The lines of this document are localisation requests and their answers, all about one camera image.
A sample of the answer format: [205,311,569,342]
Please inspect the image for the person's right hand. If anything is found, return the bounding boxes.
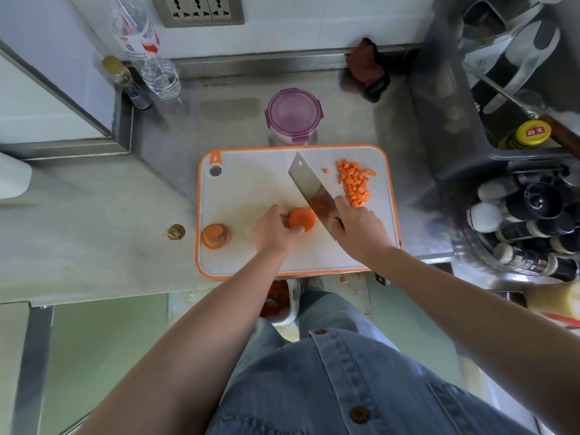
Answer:
[329,195,395,267]

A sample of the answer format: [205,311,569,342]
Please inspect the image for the person's left hand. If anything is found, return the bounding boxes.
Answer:
[251,203,305,257]

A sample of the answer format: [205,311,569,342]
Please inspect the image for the pile of diced carrot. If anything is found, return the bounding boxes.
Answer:
[322,159,377,209]

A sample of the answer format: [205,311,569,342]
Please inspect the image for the brown-centred carrot end slice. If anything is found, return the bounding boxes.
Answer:
[202,224,232,248]

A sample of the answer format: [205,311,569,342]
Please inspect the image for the black-handled kitchen knife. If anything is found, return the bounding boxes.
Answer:
[288,151,390,287]

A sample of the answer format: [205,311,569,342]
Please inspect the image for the purple lidded container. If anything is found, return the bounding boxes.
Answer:
[264,88,325,146]

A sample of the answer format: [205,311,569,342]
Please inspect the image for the person's left forearm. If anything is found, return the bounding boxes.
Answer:
[77,248,291,435]

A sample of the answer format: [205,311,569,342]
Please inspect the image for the person's right forearm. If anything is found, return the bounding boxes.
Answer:
[369,246,580,435]

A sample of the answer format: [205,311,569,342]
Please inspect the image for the white orange-rimmed cutting board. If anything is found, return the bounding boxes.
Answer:
[195,143,403,282]

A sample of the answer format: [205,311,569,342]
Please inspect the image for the white waste bin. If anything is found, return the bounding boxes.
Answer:
[258,278,301,327]

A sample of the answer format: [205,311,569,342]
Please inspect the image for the blue denim trousers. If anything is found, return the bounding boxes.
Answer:
[226,289,399,404]

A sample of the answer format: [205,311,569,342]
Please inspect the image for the pale green cabinet front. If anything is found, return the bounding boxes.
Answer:
[40,294,169,435]
[367,274,468,390]

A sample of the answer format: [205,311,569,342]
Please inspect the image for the clear round basin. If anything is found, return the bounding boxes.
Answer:
[453,176,580,286]

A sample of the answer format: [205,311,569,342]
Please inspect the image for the blue denim shirt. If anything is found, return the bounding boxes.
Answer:
[206,328,538,435]

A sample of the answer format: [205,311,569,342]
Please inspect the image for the dark red cloth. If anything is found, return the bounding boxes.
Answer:
[346,37,392,104]

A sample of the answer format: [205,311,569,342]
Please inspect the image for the group of seasoning bottles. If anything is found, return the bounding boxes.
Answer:
[466,169,580,282]

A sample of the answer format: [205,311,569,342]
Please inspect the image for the clear plastic water bottle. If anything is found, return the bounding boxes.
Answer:
[108,0,182,100]

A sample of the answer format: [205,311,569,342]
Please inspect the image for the small gold-capped bottle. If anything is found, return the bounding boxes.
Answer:
[101,55,153,111]

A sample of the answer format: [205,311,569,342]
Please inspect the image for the yellow-capped sauce bottle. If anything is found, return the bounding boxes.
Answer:
[497,120,552,151]

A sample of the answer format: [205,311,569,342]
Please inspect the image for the white and black bag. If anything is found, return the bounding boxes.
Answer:
[457,0,562,116]

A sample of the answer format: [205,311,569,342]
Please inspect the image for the metal utensil handle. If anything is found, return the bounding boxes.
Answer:
[464,63,580,159]

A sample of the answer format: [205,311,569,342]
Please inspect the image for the grey wall socket panel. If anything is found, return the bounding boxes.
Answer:
[149,0,245,28]

